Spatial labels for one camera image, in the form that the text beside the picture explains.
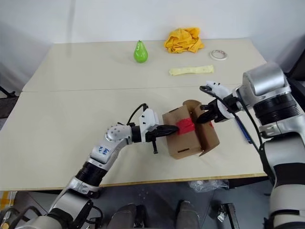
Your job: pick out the pale yellow rubber strip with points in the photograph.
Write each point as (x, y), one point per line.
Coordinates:
(190, 70)

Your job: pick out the dark brown foot block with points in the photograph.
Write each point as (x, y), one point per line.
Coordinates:
(230, 215)

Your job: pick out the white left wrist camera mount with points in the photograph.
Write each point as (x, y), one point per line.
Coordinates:
(149, 119)

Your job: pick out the clear plastic bag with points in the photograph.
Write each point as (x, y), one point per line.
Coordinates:
(207, 185)

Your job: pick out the green pear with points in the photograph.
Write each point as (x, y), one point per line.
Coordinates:
(140, 55)

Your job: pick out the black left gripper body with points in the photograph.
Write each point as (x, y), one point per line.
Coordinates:
(152, 136)

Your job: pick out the blue pen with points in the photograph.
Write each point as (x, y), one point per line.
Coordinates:
(245, 133)

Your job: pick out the brown cardboard box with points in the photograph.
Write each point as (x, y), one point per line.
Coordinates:
(181, 145)

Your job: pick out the yellow taped floor marker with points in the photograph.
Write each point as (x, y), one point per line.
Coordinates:
(6, 199)

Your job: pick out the red tape strip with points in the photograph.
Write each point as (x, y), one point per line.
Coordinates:
(186, 126)

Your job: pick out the crumpled yellow cloth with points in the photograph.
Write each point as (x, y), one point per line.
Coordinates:
(182, 40)

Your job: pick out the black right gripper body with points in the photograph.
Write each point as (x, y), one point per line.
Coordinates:
(216, 112)

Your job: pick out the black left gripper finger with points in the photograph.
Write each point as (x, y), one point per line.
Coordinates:
(168, 134)
(169, 128)

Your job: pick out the black metal stand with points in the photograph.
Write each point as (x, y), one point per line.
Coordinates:
(8, 93)

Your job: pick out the white tape roll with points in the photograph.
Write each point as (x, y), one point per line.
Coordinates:
(212, 55)

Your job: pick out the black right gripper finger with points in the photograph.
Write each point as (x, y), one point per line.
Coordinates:
(206, 117)
(206, 107)

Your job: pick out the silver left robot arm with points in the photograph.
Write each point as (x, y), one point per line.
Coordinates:
(112, 136)

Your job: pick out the dark rounded shape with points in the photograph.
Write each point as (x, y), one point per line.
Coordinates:
(127, 218)
(188, 217)

